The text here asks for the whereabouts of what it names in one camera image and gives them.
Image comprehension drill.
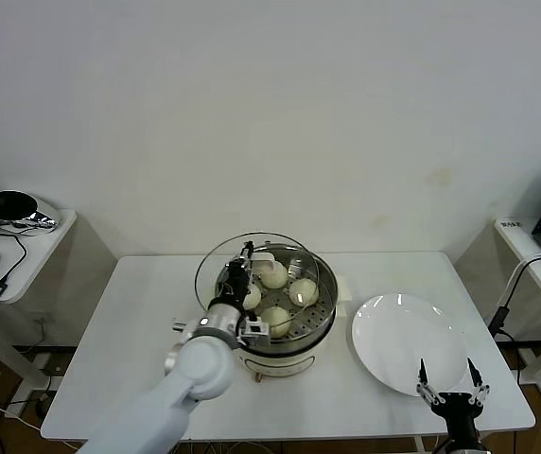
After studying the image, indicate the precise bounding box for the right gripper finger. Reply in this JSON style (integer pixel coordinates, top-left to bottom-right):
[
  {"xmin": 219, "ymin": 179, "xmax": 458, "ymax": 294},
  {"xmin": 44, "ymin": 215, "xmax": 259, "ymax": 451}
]
[
  {"xmin": 467, "ymin": 358, "xmax": 492, "ymax": 407},
  {"xmin": 415, "ymin": 358, "xmax": 444, "ymax": 407}
]

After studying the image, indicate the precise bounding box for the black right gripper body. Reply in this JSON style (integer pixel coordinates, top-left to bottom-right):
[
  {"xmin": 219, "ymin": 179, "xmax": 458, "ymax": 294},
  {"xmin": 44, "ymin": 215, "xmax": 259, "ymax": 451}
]
[{"xmin": 433, "ymin": 392, "xmax": 482, "ymax": 444}]

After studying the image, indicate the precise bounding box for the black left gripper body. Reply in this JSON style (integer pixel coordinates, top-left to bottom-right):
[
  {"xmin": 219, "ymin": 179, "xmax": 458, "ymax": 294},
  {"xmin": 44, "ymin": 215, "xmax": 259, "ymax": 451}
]
[{"xmin": 220, "ymin": 263, "xmax": 253, "ymax": 308}]

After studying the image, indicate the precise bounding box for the white steamed baozi bun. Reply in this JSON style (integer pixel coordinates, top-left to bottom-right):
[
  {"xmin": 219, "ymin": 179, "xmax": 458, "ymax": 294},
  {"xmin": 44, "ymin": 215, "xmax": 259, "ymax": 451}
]
[
  {"xmin": 260, "ymin": 262, "xmax": 288, "ymax": 290},
  {"xmin": 288, "ymin": 277, "xmax": 321, "ymax": 306},
  {"xmin": 260, "ymin": 306, "xmax": 292, "ymax": 340},
  {"xmin": 241, "ymin": 283, "xmax": 262, "ymax": 312}
]

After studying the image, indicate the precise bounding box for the round glass pot lid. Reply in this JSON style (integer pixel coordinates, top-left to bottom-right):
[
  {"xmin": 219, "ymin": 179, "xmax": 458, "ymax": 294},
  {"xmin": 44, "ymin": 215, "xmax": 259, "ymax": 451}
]
[{"xmin": 194, "ymin": 230, "xmax": 322, "ymax": 332}]

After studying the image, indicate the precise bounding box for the stainless steel steamer basket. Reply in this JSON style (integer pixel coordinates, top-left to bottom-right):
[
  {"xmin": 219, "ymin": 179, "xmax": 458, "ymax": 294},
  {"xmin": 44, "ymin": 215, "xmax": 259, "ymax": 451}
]
[{"xmin": 203, "ymin": 244, "xmax": 353, "ymax": 355}]

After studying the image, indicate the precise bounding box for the white round plate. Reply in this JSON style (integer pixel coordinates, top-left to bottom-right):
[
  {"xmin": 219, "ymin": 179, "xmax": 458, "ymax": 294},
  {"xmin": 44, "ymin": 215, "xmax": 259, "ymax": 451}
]
[{"xmin": 350, "ymin": 293, "xmax": 468, "ymax": 397}]

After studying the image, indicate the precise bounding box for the cream electric cooking pot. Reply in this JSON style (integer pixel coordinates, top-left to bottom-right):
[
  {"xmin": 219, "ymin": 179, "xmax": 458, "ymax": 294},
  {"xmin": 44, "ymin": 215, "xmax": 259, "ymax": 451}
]
[{"xmin": 236, "ymin": 302, "xmax": 347, "ymax": 383}]

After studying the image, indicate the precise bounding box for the white side table with label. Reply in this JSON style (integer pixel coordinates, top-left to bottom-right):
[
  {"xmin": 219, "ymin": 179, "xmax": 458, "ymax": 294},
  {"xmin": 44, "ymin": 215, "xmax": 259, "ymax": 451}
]
[{"xmin": 454, "ymin": 218, "xmax": 541, "ymax": 411}]

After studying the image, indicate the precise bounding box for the white side table with mouse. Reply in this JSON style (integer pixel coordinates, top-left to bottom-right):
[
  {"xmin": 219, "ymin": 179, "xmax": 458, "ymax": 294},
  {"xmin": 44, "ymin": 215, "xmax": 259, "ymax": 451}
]
[{"xmin": 0, "ymin": 210, "xmax": 115, "ymax": 403}]

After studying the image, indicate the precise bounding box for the chrome and black headset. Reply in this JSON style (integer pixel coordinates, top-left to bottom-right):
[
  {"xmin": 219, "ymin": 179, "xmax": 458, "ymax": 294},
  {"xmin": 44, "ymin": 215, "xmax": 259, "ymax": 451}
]
[{"xmin": 0, "ymin": 190, "xmax": 60, "ymax": 235}]

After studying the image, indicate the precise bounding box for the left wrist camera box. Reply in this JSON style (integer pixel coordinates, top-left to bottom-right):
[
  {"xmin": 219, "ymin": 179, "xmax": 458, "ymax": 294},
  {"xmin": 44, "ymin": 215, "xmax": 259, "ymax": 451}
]
[{"xmin": 241, "ymin": 317, "xmax": 271, "ymax": 344}]

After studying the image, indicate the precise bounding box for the thin black desk cable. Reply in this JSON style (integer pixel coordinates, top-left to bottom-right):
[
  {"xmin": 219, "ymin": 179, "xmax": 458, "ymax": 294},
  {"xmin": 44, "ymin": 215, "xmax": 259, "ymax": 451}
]
[{"xmin": 0, "ymin": 226, "xmax": 28, "ymax": 288}]

